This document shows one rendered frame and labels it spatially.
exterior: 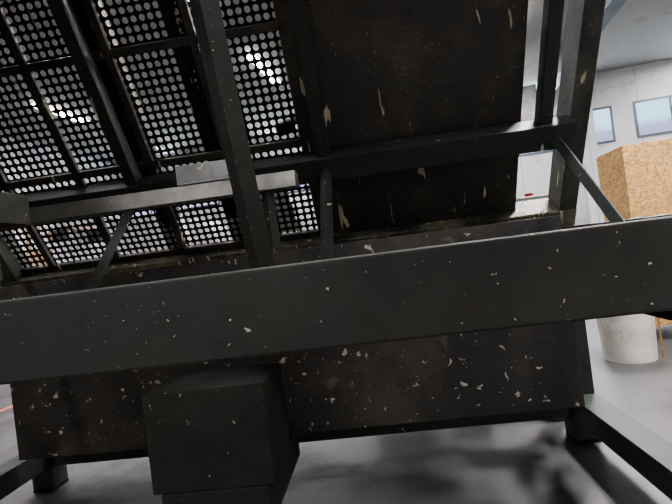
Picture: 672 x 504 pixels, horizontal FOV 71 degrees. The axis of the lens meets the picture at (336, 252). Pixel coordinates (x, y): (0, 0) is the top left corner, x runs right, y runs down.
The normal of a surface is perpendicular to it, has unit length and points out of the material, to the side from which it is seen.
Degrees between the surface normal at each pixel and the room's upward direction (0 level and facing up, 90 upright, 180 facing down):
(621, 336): 92
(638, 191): 90
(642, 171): 90
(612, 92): 90
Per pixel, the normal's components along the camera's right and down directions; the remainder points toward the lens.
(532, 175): -0.21, 0.02
